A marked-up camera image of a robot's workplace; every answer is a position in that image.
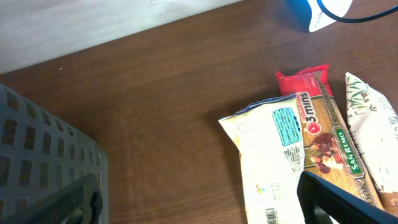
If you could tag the grey plastic basket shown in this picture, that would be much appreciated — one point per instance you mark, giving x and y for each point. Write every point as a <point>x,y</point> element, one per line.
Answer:
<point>40,153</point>

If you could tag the San Remo spaghetti packet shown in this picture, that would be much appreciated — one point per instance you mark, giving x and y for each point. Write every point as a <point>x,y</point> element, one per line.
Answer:
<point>330,152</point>

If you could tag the white cream tube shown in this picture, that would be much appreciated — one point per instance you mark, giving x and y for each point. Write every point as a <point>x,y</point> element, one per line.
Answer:
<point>372,122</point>

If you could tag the white barcode scanner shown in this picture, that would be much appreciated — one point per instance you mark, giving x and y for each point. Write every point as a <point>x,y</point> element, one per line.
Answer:
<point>312,17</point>

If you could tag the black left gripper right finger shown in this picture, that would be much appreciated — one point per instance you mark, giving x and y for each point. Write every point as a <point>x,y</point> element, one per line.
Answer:
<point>323,202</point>

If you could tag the white chips bag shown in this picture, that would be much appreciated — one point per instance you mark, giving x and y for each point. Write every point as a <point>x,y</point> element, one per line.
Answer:
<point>269,138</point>

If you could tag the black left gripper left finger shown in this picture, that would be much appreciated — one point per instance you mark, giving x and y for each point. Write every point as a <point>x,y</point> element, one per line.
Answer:
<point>78,202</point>

